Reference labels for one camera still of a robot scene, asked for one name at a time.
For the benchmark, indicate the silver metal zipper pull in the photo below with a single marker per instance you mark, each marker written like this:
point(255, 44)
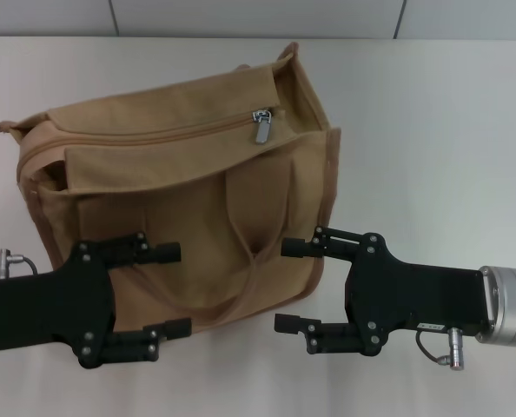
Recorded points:
point(262, 132)

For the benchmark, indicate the khaki canvas food bag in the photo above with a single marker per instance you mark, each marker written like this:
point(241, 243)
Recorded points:
point(175, 182)

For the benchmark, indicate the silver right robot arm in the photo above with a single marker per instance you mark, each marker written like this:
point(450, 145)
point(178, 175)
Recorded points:
point(514, 304)

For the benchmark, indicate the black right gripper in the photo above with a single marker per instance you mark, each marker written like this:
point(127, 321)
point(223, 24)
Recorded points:
point(414, 299)

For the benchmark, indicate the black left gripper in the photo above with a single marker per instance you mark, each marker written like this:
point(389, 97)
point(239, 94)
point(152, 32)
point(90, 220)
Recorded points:
point(67, 304)

